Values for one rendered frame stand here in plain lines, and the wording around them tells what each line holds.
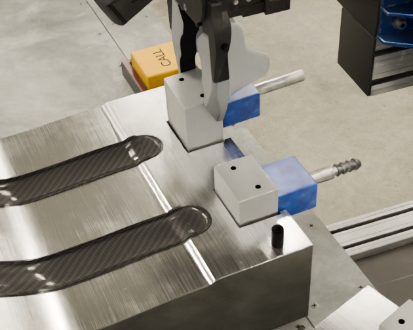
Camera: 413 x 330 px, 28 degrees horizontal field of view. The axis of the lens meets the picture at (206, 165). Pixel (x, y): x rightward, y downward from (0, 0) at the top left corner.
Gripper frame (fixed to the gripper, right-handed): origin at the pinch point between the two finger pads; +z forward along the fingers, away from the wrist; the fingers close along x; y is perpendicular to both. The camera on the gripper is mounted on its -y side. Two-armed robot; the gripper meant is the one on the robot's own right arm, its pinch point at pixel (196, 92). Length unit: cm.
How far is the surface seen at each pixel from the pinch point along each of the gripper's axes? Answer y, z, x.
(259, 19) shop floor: 85, 93, 148
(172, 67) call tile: 4.7, 9.8, 18.4
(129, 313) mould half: -13.3, 5.1, -17.2
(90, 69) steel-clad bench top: -2.5, 13.7, 27.8
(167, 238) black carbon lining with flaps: -7.7, 5.3, -11.0
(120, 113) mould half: -5.6, 4.6, 6.0
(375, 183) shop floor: 75, 93, 65
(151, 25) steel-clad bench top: 8.0, 13.6, 34.1
